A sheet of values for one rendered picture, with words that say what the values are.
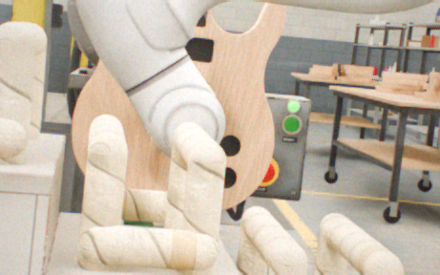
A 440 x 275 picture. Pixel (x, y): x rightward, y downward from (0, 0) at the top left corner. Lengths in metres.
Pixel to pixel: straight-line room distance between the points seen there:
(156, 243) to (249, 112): 0.91
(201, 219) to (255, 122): 0.89
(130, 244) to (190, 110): 0.49
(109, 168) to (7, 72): 0.11
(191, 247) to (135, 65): 0.53
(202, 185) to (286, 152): 1.08
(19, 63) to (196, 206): 0.18
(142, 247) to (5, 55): 0.18
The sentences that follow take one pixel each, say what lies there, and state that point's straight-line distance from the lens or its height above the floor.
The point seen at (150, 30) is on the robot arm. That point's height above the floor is 1.22.
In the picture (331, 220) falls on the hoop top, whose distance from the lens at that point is 0.98.
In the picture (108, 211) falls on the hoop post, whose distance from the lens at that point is 0.79.
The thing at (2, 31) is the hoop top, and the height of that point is 1.20.
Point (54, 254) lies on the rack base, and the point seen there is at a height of 1.02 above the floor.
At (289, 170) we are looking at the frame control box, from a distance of 1.87.
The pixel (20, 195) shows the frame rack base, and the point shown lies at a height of 1.08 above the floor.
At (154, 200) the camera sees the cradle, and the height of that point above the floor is 1.05.
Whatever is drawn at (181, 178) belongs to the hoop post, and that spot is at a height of 1.08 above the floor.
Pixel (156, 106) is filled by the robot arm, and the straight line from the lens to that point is 1.28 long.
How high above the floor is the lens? 1.22
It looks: 6 degrees down
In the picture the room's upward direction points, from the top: 6 degrees clockwise
